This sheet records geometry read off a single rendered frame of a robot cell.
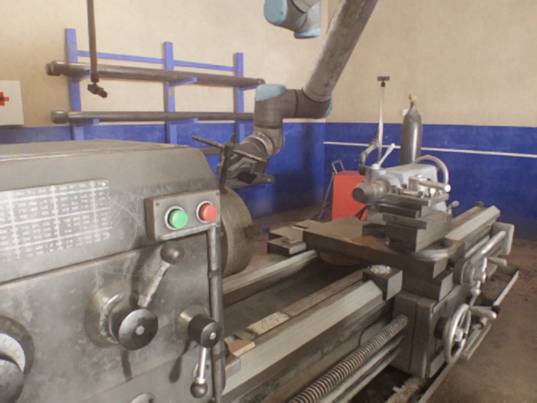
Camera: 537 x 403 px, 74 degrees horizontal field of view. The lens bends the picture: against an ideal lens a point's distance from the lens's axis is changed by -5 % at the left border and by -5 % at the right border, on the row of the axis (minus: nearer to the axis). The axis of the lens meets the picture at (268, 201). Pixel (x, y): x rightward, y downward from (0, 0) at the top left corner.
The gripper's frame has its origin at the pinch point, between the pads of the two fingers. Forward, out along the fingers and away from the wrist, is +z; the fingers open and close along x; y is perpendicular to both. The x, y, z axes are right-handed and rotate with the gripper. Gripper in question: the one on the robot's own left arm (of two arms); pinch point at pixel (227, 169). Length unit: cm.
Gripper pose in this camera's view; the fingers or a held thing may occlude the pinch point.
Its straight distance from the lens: 94.7
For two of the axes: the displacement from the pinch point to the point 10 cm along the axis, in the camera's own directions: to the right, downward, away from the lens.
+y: 2.2, -8.6, -4.7
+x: 9.1, 3.5, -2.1
